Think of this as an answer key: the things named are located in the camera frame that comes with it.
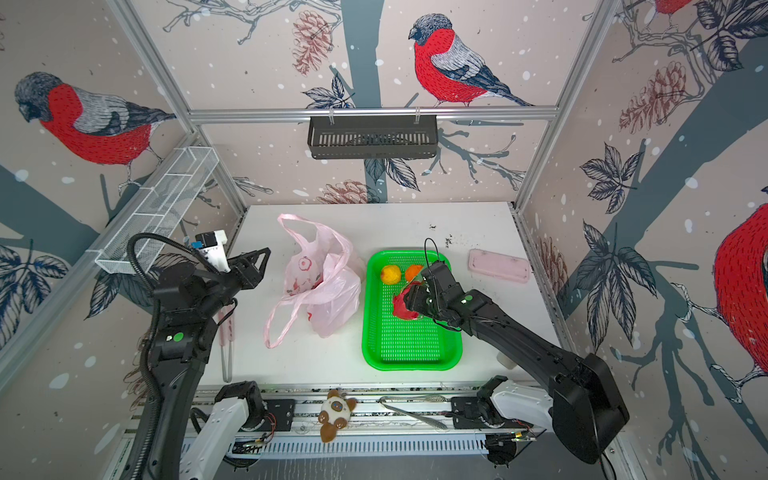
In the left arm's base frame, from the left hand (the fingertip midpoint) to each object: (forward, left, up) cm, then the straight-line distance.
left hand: (260, 251), depth 67 cm
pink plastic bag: (-3, -13, -7) cm, 16 cm away
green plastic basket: (-10, -30, -32) cm, 45 cm away
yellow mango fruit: (+10, -30, -27) cm, 42 cm away
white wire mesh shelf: (+16, +33, -2) cm, 37 cm away
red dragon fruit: (-3, -32, -21) cm, 39 cm away
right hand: (-3, -35, -22) cm, 41 cm away
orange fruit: (+10, -37, -25) cm, 46 cm away
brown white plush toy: (-28, -16, -29) cm, 44 cm away
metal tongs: (-24, -41, -32) cm, 58 cm away
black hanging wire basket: (+45, -12, +2) cm, 47 cm away
